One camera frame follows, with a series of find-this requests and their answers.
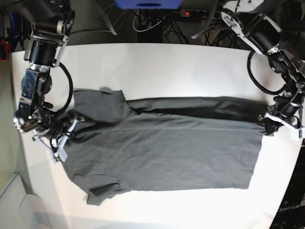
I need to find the white cable loop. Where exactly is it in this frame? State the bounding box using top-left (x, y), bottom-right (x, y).
top-left (132, 9), bottom-right (165, 32)

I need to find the blue box at top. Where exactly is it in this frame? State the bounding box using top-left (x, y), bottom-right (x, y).
top-left (115, 0), bottom-right (182, 10)

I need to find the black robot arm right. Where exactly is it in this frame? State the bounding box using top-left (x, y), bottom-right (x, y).
top-left (11, 0), bottom-right (81, 162)

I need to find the black power strip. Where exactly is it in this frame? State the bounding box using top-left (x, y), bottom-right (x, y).
top-left (180, 9), bottom-right (210, 19)

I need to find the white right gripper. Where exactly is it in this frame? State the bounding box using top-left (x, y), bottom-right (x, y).
top-left (33, 116), bottom-right (85, 162)

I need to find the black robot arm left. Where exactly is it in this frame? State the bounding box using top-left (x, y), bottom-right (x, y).
top-left (220, 0), bottom-right (305, 140)

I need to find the red and black clamp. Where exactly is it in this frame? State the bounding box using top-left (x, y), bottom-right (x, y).
top-left (0, 37), bottom-right (10, 62)

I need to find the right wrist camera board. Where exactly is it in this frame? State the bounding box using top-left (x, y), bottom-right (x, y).
top-left (50, 153), bottom-right (61, 164)

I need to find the dark grey t-shirt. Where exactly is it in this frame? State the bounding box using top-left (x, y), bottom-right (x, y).
top-left (63, 90), bottom-right (267, 205)

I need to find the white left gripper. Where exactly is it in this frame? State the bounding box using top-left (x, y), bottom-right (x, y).
top-left (258, 112), bottom-right (305, 139)

